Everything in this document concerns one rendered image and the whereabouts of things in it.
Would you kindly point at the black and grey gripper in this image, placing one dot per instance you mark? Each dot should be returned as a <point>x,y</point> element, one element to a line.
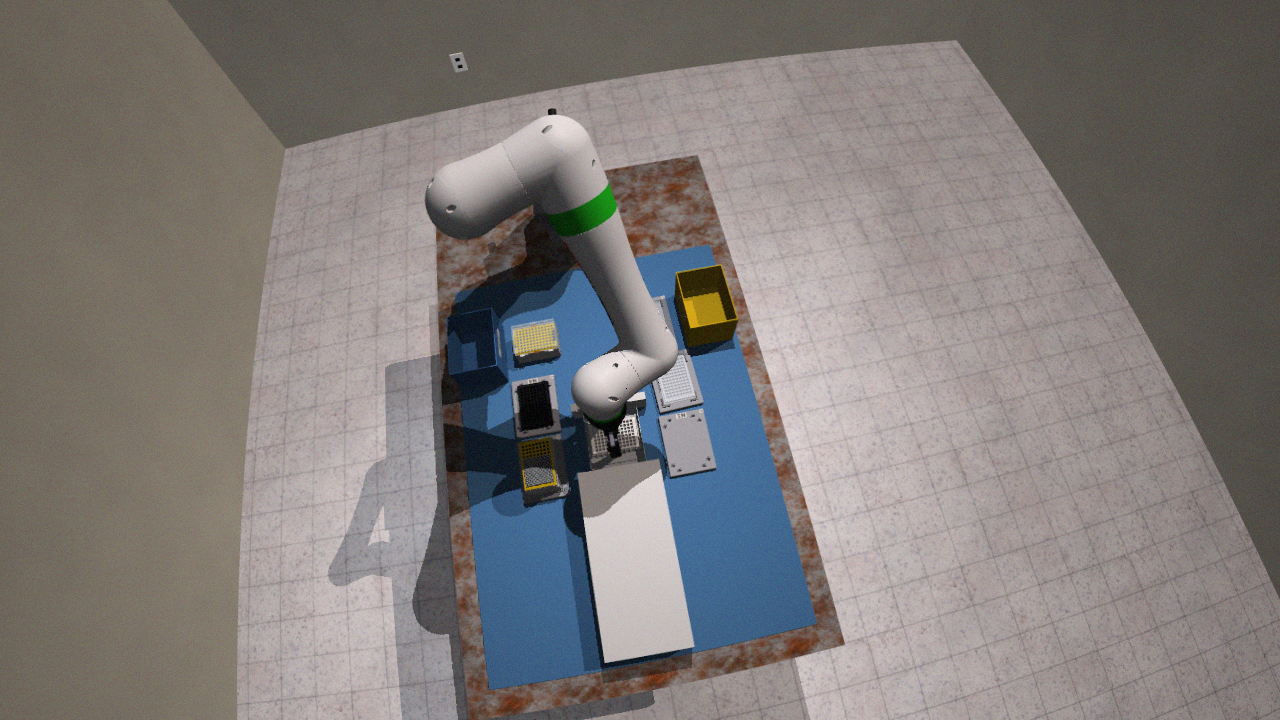
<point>613,441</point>

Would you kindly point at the blue bench mat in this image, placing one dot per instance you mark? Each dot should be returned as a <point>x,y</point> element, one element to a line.
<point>741,570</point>

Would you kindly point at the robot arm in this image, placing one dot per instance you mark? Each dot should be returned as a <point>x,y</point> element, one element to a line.
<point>561,171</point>

